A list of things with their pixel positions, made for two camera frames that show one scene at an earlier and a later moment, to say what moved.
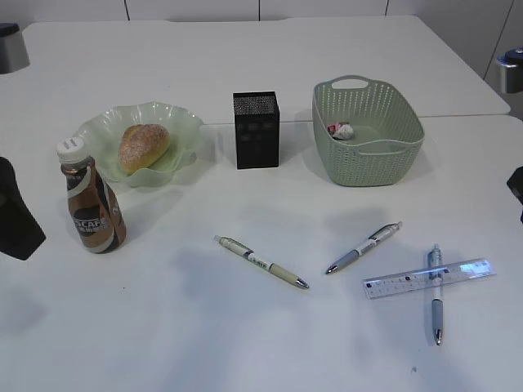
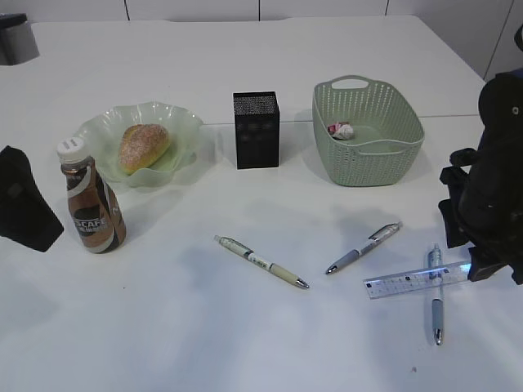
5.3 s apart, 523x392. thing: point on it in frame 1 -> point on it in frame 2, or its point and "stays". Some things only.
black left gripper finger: [20, 235] -> [25, 217]
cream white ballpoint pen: [250, 254] stays
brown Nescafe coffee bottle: [96, 210] stays
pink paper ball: [333, 127] stays
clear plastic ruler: [419, 279] stays
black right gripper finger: [516, 183] -> [486, 183]
